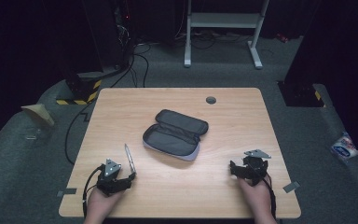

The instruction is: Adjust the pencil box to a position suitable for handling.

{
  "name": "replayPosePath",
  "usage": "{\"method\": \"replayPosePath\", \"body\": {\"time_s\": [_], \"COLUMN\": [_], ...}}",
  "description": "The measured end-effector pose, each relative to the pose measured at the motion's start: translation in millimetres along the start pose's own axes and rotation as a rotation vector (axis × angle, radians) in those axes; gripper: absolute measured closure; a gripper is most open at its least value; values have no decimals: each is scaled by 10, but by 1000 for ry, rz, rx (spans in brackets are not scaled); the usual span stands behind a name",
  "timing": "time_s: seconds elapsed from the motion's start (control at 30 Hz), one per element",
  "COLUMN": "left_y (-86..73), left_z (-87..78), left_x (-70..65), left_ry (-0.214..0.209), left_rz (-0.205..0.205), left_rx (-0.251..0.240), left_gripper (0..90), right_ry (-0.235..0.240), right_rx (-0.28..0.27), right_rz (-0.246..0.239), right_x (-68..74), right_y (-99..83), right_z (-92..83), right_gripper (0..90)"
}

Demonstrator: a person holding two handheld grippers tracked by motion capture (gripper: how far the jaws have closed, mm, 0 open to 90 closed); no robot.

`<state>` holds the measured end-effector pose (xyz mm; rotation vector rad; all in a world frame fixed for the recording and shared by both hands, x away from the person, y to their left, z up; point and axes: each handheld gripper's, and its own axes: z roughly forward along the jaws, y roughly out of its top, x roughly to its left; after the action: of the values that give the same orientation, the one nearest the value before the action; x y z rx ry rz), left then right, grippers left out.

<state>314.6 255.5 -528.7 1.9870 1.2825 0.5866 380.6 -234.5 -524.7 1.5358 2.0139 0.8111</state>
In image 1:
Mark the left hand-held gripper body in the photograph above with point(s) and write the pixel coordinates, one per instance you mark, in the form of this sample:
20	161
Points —
109	179

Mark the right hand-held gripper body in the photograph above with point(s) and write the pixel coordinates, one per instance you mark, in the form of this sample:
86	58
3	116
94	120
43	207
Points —
253	166

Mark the silver pen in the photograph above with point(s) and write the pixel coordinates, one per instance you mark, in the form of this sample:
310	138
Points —
130	158

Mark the grey pencil case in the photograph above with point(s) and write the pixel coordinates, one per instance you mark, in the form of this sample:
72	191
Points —
176	134

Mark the person's left hand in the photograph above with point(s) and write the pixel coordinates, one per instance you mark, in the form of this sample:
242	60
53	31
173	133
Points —
100	205

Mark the person's right hand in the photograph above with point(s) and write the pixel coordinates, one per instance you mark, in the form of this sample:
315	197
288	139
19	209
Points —
258	199

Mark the grey tape strip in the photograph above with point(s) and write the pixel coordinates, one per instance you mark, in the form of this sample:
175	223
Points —
291	186
66	192

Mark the white blue plastic packet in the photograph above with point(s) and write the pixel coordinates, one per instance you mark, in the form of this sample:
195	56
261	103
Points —
344	147

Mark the black yellow striped stand base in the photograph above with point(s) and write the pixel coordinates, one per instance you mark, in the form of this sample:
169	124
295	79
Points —
80	90

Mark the beige paper cone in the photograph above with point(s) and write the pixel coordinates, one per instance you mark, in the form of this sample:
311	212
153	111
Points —
38	113

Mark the white metal stand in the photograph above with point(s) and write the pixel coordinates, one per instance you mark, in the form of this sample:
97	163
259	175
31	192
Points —
224	29

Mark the dark equipment rack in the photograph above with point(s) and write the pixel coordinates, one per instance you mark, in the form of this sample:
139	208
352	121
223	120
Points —
118	31

